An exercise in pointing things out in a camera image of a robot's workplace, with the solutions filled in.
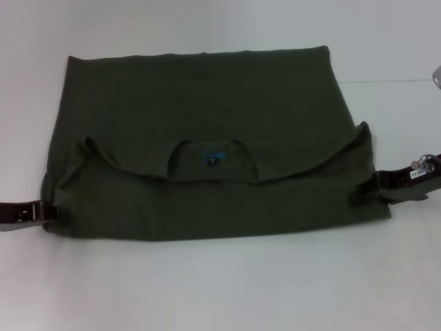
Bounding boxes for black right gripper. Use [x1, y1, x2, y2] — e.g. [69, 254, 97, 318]
[356, 155, 441, 208]

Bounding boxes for silver right gripper cable connector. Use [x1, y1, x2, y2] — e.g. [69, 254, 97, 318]
[409, 154, 433, 173]

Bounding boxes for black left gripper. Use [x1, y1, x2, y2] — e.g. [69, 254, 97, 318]
[0, 201, 70, 234]

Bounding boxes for dark green FREE! t-shirt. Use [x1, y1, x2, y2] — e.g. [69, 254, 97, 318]
[39, 44, 394, 239]

